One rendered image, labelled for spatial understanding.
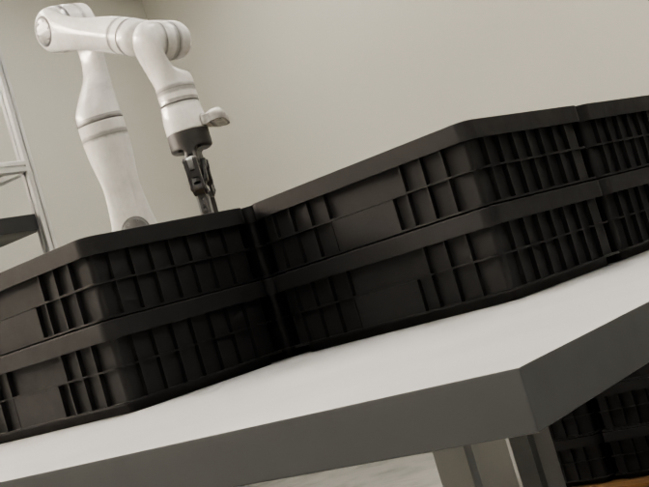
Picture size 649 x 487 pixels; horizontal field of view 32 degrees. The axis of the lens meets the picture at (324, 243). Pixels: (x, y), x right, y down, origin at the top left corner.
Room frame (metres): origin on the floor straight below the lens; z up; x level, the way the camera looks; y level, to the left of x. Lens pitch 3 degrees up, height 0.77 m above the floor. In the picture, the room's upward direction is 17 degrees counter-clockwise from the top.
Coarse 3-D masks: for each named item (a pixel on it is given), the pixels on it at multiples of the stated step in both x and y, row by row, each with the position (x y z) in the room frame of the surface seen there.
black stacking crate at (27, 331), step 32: (96, 256) 1.45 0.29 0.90; (128, 256) 1.48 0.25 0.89; (160, 256) 1.53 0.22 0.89; (192, 256) 1.56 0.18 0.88; (224, 256) 1.61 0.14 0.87; (32, 288) 1.53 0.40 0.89; (64, 288) 1.49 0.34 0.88; (96, 288) 1.45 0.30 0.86; (128, 288) 1.48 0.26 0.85; (160, 288) 1.51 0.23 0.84; (192, 288) 1.56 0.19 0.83; (224, 288) 1.59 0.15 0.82; (0, 320) 1.58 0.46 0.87; (32, 320) 1.53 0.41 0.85; (64, 320) 1.50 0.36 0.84; (96, 320) 1.44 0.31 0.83; (0, 352) 1.60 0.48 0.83
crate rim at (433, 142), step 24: (480, 120) 1.41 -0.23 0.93; (504, 120) 1.46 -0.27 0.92; (528, 120) 1.50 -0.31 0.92; (552, 120) 1.55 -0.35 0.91; (576, 120) 1.59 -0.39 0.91; (408, 144) 1.45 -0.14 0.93; (432, 144) 1.42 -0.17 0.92; (360, 168) 1.50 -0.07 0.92; (384, 168) 1.48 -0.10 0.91; (288, 192) 1.59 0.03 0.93; (312, 192) 1.57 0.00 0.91; (264, 216) 1.63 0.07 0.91
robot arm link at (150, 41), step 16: (144, 32) 1.95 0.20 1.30; (160, 32) 1.95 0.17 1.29; (144, 48) 1.96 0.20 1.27; (160, 48) 1.95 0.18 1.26; (144, 64) 1.98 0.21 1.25; (160, 64) 1.96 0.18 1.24; (160, 80) 1.96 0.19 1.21; (176, 80) 1.96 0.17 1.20; (192, 80) 1.99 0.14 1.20; (160, 96) 1.97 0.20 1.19; (176, 96) 1.96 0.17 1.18; (192, 96) 1.97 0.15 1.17
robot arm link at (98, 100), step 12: (72, 12) 2.17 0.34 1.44; (84, 12) 2.19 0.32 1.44; (84, 60) 2.23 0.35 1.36; (96, 60) 2.21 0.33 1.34; (84, 72) 2.23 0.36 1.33; (96, 72) 2.21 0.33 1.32; (108, 72) 2.22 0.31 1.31; (84, 84) 2.22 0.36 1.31; (96, 84) 2.20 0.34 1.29; (108, 84) 2.21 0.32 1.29; (84, 96) 2.20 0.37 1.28; (96, 96) 2.19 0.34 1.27; (108, 96) 2.20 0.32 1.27; (84, 108) 2.19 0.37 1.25; (96, 108) 2.18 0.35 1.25; (108, 108) 2.19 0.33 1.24; (120, 108) 2.23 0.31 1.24; (84, 120) 2.19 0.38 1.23; (96, 120) 2.18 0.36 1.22
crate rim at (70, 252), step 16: (160, 224) 1.53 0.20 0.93; (176, 224) 1.55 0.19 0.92; (192, 224) 1.57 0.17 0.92; (208, 224) 1.59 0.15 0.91; (224, 224) 1.61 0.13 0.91; (240, 224) 1.66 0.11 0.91; (80, 240) 1.43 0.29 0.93; (96, 240) 1.44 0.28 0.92; (112, 240) 1.46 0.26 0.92; (128, 240) 1.48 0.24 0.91; (144, 240) 1.50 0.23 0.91; (160, 240) 1.52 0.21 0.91; (48, 256) 1.48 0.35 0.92; (64, 256) 1.46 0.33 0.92; (80, 256) 1.44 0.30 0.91; (0, 272) 1.56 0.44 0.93; (16, 272) 1.53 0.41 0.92; (32, 272) 1.51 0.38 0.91; (0, 288) 1.56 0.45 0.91
